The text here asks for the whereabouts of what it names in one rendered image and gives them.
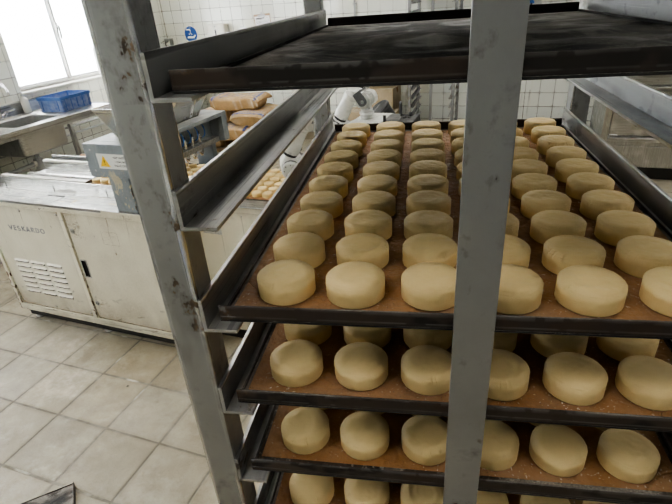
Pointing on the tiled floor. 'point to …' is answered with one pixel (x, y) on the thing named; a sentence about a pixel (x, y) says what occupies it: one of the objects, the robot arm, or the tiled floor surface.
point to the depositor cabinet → (81, 262)
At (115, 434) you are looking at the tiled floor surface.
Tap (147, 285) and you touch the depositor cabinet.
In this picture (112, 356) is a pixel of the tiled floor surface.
